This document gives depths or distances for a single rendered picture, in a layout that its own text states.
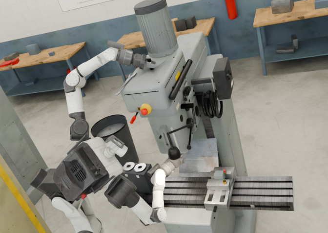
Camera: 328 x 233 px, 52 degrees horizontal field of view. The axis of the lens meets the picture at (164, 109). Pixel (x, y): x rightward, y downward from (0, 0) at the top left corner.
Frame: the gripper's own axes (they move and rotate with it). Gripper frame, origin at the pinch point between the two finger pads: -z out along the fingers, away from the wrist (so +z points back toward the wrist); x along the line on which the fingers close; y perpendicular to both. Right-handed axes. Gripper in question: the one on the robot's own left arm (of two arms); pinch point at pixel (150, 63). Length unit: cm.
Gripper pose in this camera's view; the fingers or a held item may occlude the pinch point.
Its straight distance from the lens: 198.7
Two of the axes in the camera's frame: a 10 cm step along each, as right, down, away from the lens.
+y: 2.5, -8.3, -5.1
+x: -0.6, 5.1, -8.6
